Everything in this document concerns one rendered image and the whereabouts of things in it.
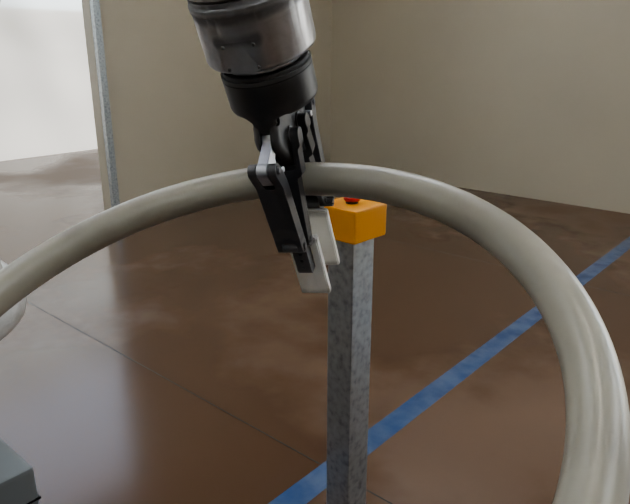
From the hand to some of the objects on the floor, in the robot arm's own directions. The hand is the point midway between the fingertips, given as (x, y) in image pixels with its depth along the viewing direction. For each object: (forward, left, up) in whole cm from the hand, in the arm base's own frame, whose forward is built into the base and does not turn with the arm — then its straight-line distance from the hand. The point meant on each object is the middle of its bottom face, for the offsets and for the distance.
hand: (315, 252), depth 62 cm
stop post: (-34, +76, -124) cm, 149 cm away
